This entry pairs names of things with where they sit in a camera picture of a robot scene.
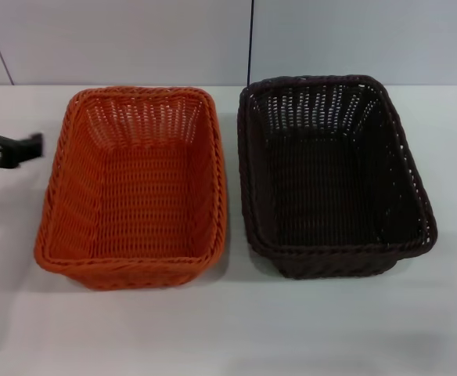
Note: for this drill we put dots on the dark brown woven basket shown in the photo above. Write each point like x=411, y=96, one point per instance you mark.
x=330, y=188

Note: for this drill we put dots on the orange woven plastic basket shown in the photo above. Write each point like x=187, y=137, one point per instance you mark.
x=134, y=188

